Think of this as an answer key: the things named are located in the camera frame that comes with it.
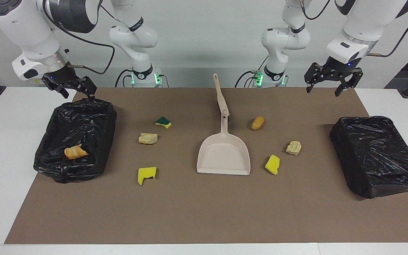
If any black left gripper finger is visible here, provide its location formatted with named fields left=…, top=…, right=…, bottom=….
left=304, top=63, right=324, bottom=94
left=334, top=68, right=364, bottom=97

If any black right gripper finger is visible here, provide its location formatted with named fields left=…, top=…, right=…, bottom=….
left=49, top=83, right=70, bottom=99
left=78, top=76, right=98, bottom=96

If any brown bread bun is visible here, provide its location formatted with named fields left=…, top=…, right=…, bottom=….
left=250, top=116, right=265, bottom=130

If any pale bread chunk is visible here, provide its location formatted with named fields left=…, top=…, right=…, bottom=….
left=285, top=141, right=302, bottom=155

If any tan toast piece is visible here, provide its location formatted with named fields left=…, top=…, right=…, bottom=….
left=138, top=132, right=158, bottom=145

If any green and yellow sponge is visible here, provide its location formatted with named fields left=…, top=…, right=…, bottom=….
left=154, top=116, right=172, bottom=129

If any beige hand brush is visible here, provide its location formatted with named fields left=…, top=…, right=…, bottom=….
left=213, top=73, right=230, bottom=118

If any yellow sponge chunk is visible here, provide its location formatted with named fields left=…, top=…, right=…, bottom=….
left=265, top=154, right=281, bottom=175

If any notched yellow sponge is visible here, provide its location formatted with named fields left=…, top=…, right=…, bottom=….
left=138, top=166, right=157, bottom=186

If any beige plastic dustpan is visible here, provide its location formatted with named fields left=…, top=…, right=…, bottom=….
left=197, top=109, right=251, bottom=176

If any open bin with black bag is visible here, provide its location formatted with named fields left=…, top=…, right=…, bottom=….
left=33, top=98, right=117, bottom=183

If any bin covered by black bag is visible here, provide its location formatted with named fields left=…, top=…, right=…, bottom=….
left=330, top=116, right=408, bottom=199

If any orange croissant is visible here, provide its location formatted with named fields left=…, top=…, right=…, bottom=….
left=64, top=144, right=89, bottom=160

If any brown table mat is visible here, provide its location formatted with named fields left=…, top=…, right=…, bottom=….
left=5, top=87, right=408, bottom=244

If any black right base cable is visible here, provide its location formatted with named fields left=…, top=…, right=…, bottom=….
left=115, top=68, right=134, bottom=88

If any black base cable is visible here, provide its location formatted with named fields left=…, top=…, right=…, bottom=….
left=115, top=68, right=134, bottom=88
left=234, top=70, right=263, bottom=88

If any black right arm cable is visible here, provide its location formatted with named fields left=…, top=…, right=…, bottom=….
left=42, top=0, right=135, bottom=75

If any black left base cable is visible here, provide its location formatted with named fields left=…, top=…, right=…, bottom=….
left=234, top=70, right=263, bottom=88

